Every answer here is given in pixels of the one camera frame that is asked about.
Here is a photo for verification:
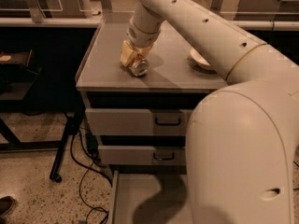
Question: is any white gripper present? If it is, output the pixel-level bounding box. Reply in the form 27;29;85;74
120;14;164;66

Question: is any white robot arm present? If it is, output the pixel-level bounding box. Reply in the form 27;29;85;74
121;0;299;224

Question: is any grey drawer cabinet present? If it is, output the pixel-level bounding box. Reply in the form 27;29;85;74
75;10;230;224

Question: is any top grey drawer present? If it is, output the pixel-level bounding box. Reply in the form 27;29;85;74
85;108;192;136

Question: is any grey drawer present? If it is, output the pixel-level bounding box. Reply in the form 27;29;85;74
107;171;192;224
99;146;186;166
85;108;192;136

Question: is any middle grey drawer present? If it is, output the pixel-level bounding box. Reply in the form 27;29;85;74
99;146;186;166

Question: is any bottom grey drawer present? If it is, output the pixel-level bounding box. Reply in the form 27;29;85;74
107;171;192;224

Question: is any dark shoe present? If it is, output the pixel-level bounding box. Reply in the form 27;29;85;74
0;196;15;217

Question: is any black table frame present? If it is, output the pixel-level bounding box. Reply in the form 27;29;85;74
0;50;84;183

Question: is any black floor cable left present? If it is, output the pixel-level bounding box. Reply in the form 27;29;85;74
69;126;113;224

